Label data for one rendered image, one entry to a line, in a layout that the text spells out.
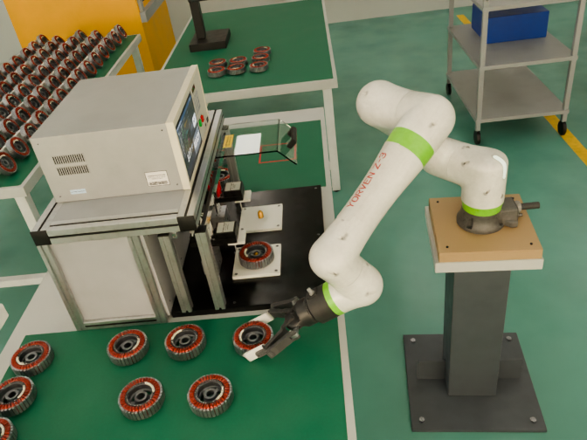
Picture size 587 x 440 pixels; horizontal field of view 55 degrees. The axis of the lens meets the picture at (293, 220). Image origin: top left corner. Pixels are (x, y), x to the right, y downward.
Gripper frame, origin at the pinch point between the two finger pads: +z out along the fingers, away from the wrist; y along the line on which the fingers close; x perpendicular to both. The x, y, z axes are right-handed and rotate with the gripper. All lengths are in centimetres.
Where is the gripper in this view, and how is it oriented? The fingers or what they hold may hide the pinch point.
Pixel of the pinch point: (254, 338)
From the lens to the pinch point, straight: 158.1
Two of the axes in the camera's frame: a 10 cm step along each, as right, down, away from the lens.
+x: 6.0, 6.7, 4.4
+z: -8.0, 4.7, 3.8
